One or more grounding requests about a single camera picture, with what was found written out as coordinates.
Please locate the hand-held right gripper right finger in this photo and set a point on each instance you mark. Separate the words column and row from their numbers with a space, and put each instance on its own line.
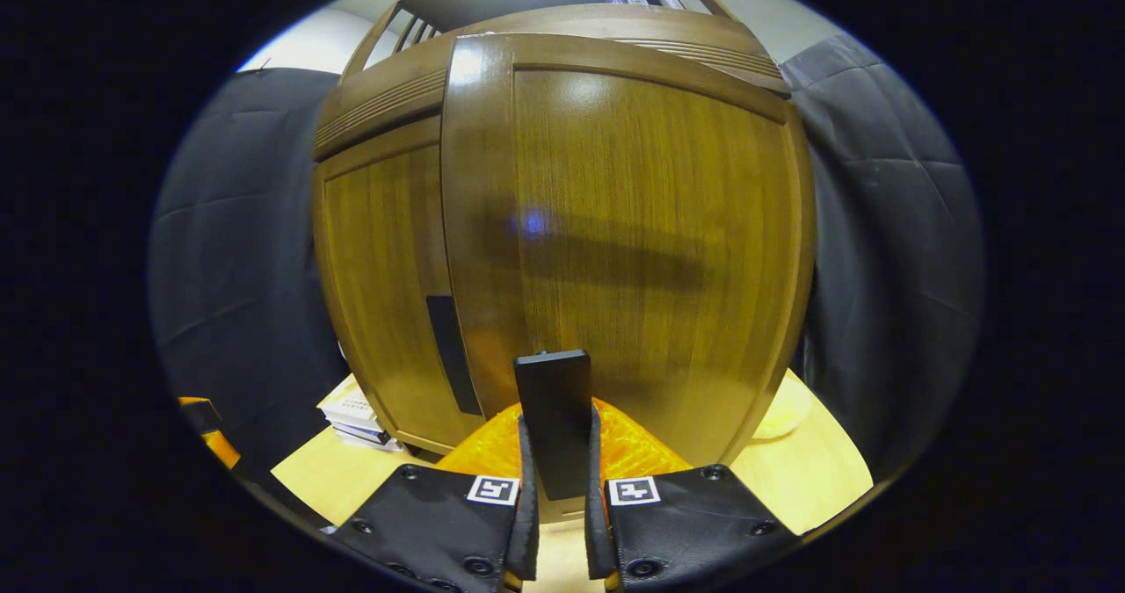
column 598, row 531

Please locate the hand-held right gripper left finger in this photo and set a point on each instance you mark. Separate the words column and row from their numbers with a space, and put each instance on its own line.
column 527, row 531

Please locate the wooden shoe cabinet door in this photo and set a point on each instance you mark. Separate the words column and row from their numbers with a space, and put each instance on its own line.
column 650, row 224
column 378, row 268

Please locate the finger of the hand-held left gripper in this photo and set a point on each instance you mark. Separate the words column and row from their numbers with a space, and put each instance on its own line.
column 221, row 448

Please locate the black backdrop cloth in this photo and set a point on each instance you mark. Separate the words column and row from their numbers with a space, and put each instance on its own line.
column 237, row 250

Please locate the wooden cabinet drawer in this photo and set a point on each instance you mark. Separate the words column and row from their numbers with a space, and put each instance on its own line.
column 378, row 105

